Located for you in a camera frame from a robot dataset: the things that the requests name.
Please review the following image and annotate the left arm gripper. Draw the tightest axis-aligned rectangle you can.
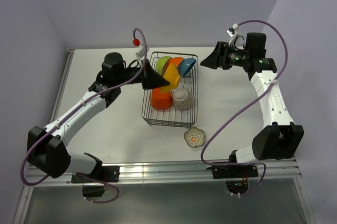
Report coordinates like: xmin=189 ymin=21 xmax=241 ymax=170
xmin=115 ymin=59 xmax=170 ymax=91

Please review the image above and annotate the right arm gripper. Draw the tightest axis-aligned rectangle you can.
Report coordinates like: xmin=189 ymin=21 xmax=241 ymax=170
xmin=200 ymin=42 xmax=250 ymax=70

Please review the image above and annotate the yellow round bowl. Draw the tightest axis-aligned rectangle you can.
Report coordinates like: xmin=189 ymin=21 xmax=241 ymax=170
xmin=160 ymin=64 xmax=181 ymax=93

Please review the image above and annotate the white square bowl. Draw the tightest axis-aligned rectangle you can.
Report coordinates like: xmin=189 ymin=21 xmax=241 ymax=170
xmin=156 ymin=56 xmax=171 ymax=75

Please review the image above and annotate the red orange square bowl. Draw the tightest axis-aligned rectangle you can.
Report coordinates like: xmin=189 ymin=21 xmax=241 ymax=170
xmin=150 ymin=88 xmax=172 ymax=110

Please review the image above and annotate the blue ceramic bowl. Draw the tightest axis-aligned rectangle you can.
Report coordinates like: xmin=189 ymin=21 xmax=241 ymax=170
xmin=180 ymin=57 xmax=196 ymax=77

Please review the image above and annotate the orange white round bowl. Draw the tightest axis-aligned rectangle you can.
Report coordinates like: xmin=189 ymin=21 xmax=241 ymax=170
xmin=168 ymin=56 xmax=184 ymax=71

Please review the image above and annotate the patterned round bowl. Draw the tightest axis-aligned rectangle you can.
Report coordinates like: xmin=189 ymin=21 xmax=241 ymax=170
xmin=172 ymin=88 xmax=194 ymax=110

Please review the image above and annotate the flower shaped patterned dish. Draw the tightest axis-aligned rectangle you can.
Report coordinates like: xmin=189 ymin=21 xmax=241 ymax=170
xmin=183 ymin=127 xmax=205 ymax=148

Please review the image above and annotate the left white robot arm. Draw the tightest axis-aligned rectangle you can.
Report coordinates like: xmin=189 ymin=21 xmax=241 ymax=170
xmin=25 ymin=52 xmax=169 ymax=181

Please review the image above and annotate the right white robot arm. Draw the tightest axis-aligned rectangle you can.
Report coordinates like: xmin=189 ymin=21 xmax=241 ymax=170
xmin=201 ymin=33 xmax=304 ymax=177

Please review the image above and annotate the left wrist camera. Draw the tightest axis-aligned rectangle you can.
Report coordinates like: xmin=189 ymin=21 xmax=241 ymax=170
xmin=133 ymin=38 xmax=148 ymax=60

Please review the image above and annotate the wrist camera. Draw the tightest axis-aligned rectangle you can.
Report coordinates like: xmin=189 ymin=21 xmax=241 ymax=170
xmin=133 ymin=38 xmax=148 ymax=60
xmin=226 ymin=23 xmax=244 ymax=49

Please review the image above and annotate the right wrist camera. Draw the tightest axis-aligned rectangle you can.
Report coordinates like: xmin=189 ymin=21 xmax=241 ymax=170
xmin=226 ymin=23 xmax=244 ymax=49

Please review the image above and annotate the black wire dish rack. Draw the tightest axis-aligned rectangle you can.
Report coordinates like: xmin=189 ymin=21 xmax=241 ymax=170
xmin=142 ymin=52 xmax=198 ymax=128

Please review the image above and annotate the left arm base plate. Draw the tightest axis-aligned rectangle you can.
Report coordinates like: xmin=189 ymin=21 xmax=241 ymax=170
xmin=71 ymin=165 xmax=120 ymax=184

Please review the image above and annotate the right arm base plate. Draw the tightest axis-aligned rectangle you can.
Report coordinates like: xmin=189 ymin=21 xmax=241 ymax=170
xmin=207 ymin=162 xmax=258 ymax=179

